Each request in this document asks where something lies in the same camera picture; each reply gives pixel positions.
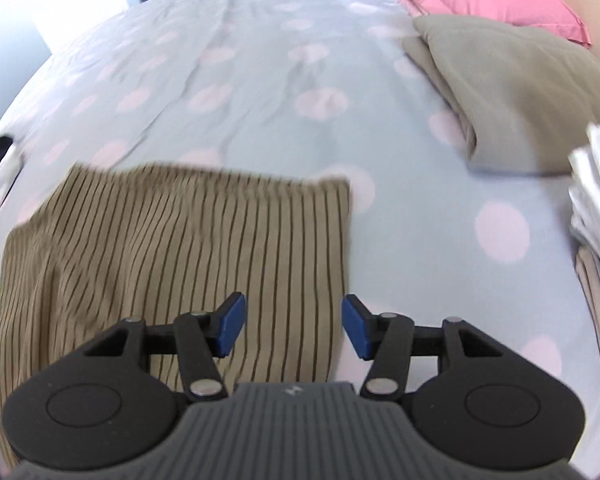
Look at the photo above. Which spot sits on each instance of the taupe folded cloth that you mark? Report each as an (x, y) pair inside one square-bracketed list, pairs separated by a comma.
[(520, 90)]

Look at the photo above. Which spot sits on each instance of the polka dot bed sheet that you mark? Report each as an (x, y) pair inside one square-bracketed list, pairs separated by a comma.
[(280, 110)]

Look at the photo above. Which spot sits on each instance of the brown striped garment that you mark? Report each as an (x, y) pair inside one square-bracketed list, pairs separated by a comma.
[(155, 250)]

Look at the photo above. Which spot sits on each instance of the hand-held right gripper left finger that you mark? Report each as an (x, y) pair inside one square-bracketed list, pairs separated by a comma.
[(231, 325)]

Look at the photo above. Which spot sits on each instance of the stack of white folded clothes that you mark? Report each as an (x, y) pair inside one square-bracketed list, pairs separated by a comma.
[(597, 195)]

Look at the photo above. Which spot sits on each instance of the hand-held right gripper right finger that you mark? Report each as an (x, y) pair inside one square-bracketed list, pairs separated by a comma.
[(356, 327)]

